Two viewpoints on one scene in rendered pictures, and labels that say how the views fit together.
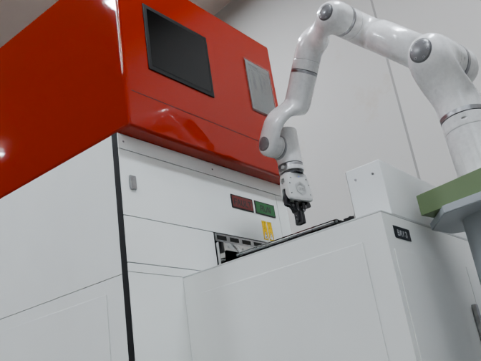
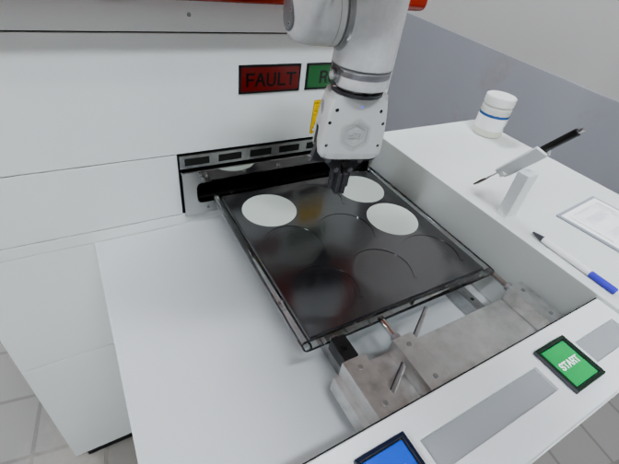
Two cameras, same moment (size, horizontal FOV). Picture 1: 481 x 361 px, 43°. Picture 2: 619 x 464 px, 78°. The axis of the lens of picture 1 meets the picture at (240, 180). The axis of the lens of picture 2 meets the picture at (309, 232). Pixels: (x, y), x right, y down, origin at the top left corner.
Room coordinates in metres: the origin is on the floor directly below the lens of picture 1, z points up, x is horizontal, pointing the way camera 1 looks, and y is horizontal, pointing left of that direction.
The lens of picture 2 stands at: (1.36, -0.32, 1.32)
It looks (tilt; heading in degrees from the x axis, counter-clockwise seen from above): 39 degrees down; 19
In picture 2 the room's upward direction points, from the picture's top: 9 degrees clockwise
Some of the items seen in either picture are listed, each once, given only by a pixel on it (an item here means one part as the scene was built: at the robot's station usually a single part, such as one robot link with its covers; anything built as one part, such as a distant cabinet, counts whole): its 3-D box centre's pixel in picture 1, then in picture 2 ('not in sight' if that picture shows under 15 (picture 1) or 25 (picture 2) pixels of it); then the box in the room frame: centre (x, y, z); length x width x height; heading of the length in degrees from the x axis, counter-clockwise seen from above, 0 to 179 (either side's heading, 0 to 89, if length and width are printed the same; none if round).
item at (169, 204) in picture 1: (218, 220); (199, 126); (1.87, 0.09, 1.02); 0.81 x 0.03 x 0.40; 144
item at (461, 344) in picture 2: not in sight; (452, 355); (1.75, -0.43, 0.87); 0.36 x 0.08 x 0.03; 144
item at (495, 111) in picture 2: not in sight; (494, 114); (2.39, -0.39, 1.01); 0.07 x 0.07 x 0.10
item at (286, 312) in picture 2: (284, 238); (253, 258); (1.75, -0.10, 0.90); 0.37 x 0.01 x 0.01; 54
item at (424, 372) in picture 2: not in sight; (418, 365); (1.69, -0.38, 0.89); 0.08 x 0.03 x 0.03; 54
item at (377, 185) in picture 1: (414, 209); (471, 440); (1.63, -0.46, 0.89); 0.55 x 0.09 x 0.14; 144
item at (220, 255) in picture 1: (261, 263); (286, 175); (2.01, -0.03, 0.89); 0.44 x 0.02 x 0.10; 144
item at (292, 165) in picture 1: (290, 170); (357, 75); (1.89, -0.17, 1.16); 0.09 x 0.08 x 0.03; 129
